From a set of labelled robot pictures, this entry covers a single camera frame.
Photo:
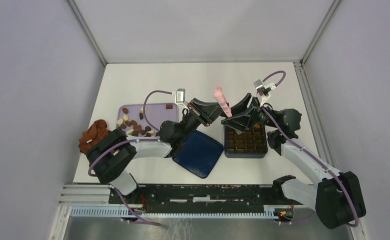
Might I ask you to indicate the purple chocolate tray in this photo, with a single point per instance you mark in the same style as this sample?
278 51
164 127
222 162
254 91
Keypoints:
139 120

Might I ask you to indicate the blue tin lid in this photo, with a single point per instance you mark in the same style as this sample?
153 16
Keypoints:
200 154

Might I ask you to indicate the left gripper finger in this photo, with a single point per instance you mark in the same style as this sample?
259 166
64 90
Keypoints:
205 106
213 115

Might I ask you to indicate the blue tin chocolate box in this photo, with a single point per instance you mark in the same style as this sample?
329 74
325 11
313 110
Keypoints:
251 144

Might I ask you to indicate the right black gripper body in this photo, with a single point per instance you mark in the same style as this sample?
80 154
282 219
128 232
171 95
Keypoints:
259 115

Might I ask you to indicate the pink tongs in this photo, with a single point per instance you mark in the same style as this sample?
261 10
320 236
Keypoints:
222 101

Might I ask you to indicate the brown crumpled cloth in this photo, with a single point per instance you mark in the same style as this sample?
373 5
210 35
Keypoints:
93 135

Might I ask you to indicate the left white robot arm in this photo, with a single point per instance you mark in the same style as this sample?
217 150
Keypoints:
180 141

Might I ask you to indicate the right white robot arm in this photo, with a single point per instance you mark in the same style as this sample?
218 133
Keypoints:
334 196

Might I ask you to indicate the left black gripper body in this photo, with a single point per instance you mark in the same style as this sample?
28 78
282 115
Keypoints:
195 116

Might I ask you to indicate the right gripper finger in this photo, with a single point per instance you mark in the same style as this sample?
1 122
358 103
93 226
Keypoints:
241 122
242 105

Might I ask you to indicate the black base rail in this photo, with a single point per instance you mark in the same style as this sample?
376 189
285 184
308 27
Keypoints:
204 199

